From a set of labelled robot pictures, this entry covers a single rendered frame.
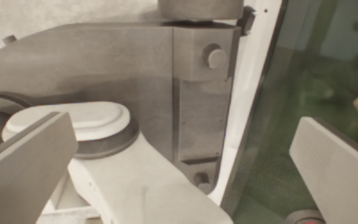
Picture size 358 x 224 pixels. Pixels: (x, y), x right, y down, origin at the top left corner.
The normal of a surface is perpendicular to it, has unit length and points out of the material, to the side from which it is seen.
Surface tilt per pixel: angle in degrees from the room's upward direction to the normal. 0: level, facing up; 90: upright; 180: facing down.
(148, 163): 90
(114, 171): 90
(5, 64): 0
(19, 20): 0
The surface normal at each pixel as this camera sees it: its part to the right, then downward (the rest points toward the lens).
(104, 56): 0.18, 0.48
